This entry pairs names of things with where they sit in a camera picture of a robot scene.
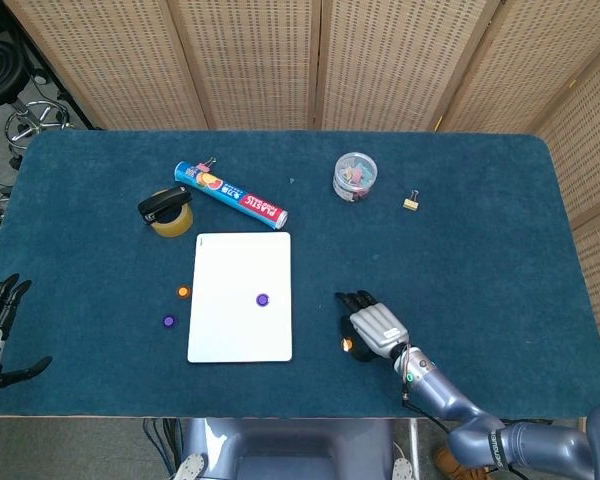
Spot wicker folding screen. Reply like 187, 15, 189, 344
2, 0, 600, 454

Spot blue plastic wrap roll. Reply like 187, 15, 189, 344
173, 160, 289, 231

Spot black stapler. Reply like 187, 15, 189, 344
137, 185, 193, 225

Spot blue-grey robot torso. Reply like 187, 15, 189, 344
172, 417, 416, 480

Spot white rectangular board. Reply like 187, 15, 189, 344
186, 231, 294, 365

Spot black stool chrome base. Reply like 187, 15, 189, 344
0, 39, 76, 171

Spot blue table mat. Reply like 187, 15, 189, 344
0, 129, 600, 420

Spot brown shoe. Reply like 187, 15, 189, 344
433, 446, 486, 480

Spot clear jar of binder clips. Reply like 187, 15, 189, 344
332, 152, 380, 204

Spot silver table leg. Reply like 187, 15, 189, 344
407, 418, 422, 480

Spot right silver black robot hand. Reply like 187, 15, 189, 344
334, 289, 411, 362

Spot yellow clear tape roll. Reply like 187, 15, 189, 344
149, 189, 195, 238

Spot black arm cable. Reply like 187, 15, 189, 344
401, 384, 454, 435

